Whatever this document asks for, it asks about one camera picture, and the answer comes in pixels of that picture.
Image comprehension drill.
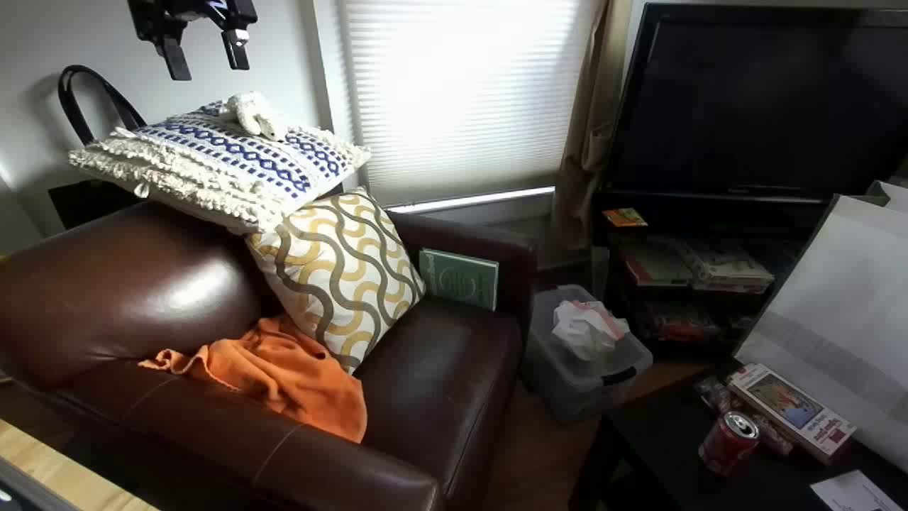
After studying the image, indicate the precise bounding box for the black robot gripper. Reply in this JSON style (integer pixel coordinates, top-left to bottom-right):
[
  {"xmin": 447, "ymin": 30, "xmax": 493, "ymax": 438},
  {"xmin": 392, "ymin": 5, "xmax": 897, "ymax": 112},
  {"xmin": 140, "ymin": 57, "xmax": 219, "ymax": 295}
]
[{"xmin": 124, "ymin": 0, "xmax": 260, "ymax": 82}]

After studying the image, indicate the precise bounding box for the orange towel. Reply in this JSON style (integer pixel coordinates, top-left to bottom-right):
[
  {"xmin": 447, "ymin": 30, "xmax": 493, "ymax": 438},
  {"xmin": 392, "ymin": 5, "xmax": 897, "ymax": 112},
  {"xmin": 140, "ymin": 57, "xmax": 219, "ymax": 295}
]
[{"xmin": 135, "ymin": 312, "xmax": 372, "ymax": 447}]

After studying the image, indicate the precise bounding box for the brown leather sofa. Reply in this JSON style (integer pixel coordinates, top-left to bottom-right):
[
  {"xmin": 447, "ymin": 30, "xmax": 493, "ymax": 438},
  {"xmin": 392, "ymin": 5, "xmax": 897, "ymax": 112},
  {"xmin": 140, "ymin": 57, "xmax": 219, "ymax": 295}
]
[{"xmin": 0, "ymin": 198, "xmax": 540, "ymax": 511}]

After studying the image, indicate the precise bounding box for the small white plush toy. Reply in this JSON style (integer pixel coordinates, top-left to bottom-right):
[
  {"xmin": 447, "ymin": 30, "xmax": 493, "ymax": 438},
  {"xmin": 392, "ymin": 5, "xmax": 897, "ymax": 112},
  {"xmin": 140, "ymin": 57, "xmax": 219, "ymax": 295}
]
[{"xmin": 219, "ymin": 91, "xmax": 279, "ymax": 139}]

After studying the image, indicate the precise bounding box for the blue white fringed pillow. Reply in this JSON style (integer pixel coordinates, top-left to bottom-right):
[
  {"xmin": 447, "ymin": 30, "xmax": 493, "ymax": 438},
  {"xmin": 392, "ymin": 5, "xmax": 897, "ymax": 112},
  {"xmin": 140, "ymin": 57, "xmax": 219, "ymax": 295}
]
[{"xmin": 64, "ymin": 98, "xmax": 374, "ymax": 240}]

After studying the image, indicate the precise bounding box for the black bag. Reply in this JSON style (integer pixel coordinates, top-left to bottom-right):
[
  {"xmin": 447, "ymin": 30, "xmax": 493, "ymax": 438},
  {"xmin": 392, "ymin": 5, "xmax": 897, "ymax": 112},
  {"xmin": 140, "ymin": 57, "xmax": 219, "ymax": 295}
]
[{"xmin": 46, "ymin": 176, "xmax": 145, "ymax": 234}]

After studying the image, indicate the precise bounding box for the yellow grey wave-pattern pillow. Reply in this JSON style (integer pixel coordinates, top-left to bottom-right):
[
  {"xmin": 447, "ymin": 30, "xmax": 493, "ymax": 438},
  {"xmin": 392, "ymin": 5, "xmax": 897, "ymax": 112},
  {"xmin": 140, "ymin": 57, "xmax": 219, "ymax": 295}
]
[{"xmin": 245, "ymin": 186, "xmax": 428, "ymax": 376}]

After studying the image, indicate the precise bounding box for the white window blind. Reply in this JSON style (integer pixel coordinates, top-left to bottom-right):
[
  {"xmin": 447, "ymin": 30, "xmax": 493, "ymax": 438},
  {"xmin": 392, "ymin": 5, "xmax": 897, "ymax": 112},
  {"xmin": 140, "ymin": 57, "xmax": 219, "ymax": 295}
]
[{"xmin": 335, "ymin": 0, "xmax": 592, "ymax": 208}]

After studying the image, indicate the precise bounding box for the green book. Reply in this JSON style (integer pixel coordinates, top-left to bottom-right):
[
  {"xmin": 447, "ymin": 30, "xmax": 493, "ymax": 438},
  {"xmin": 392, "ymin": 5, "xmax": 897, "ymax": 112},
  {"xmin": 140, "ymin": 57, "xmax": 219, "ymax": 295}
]
[{"xmin": 416, "ymin": 248, "xmax": 501, "ymax": 315}]

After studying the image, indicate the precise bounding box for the beige curtain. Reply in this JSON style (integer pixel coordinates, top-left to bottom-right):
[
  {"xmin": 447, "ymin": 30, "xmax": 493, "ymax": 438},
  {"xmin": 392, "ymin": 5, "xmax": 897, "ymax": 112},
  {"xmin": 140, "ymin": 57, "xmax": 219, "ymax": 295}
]
[{"xmin": 550, "ymin": 0, "xmax": 638, "ymax": 251}]

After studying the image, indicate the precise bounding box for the light wooden table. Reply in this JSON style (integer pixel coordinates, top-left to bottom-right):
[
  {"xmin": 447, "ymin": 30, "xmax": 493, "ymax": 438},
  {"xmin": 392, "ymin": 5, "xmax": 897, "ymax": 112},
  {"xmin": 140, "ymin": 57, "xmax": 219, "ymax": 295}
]
[{"xmin": 0, "ymin": 418, "xmax": 159, "ymax": 511}]

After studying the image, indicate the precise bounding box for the white crumpled cloth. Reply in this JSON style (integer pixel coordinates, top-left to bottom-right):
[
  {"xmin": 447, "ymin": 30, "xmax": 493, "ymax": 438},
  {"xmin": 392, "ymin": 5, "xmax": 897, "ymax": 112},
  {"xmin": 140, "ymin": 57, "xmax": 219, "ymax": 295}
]
[{"xmin": 550, "ymin": 298, "xmax": 633, "ymax": 365}]

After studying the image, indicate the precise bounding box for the grey plastic storage bin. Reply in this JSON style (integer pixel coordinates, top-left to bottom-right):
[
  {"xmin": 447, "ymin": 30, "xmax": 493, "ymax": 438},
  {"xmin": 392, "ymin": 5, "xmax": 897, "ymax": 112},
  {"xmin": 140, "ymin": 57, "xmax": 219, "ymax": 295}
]
[{"xmin": 523, "ymin": 282, "xmax": 656, "ymax": 423}]

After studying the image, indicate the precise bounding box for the stack of shelf books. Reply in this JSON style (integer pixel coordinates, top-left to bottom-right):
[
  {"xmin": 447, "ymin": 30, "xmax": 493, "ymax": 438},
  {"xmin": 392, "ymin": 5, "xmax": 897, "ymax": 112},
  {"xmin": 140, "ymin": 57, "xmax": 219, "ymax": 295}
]
[{"xmin": 618, "ymin": 235, "xmax": 777, "ymax": 298}]

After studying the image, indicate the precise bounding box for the dark television stand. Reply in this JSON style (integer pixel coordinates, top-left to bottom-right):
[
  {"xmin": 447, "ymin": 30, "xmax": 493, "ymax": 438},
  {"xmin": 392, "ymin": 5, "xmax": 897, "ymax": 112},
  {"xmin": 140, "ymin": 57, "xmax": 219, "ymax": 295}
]
[{"xmin": 589, "ymin": 194, "xmax": 839, "ymax": 365}]

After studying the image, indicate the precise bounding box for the black flat-screen television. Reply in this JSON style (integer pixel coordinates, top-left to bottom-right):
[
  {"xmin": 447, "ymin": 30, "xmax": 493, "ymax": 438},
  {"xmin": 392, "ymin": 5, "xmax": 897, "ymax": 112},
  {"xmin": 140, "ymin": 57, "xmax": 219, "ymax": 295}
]
[{"xmin": 605, "ymin": 0, "xmax": 908, "ymax": 204}]

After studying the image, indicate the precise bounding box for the dark coffee table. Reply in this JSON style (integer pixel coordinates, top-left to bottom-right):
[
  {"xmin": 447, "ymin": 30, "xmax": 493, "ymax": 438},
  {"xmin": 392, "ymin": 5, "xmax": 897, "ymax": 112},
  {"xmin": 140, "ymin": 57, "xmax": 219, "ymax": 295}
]
[{"xmin": 569, "ymin": 373, "xmax": 908, "ymax": 511}]

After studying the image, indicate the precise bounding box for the red soda can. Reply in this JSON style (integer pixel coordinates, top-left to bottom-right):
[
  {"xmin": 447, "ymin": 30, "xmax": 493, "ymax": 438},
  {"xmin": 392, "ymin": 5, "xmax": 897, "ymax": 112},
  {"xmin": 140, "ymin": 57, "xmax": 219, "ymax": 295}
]
[{"xmin": 696, "ymin": 410, "xmax": 762, "ymax": 477}]

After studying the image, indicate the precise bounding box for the white red printed box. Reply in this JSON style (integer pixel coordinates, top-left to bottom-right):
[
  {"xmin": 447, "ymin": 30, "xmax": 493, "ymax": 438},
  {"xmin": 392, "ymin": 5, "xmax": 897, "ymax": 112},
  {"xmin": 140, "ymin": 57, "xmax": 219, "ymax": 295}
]
[{"xmin": 727, "ymin": 362, "xmax": 859, "ymax": 465}]

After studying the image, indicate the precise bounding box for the large white board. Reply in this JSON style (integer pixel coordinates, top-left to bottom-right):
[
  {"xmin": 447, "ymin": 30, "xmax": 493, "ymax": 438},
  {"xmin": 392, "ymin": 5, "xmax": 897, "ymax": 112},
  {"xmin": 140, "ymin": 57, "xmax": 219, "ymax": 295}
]
[{"xmin": 735, "ymin": 194, "xmax": 908, "ymax": 477}]

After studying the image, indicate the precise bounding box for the white paper sheet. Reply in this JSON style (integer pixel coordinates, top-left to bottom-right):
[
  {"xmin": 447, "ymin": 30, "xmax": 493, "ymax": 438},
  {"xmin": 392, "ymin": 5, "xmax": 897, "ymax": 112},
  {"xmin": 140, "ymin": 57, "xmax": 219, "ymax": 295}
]
[{"xmin": 809, "ymin": 468, "xmax": 906, "ymax": 511}]

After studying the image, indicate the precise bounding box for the black bag strap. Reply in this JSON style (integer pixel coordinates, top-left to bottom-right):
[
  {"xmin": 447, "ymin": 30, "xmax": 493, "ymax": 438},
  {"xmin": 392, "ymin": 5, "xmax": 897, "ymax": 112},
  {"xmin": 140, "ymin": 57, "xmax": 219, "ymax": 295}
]
[{"xmin": 56, "ymin": 64, "xmax": 151, "ymax": 149}]

